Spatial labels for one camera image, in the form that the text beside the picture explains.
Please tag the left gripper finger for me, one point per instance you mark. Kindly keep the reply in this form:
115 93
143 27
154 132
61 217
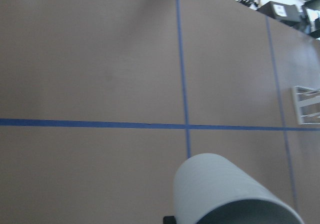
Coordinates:
169 220

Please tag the grey plastic cup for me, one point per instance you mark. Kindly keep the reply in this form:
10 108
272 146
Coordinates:
209 189

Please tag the white wire cup rack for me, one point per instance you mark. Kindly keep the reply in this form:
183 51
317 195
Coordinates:
306 103

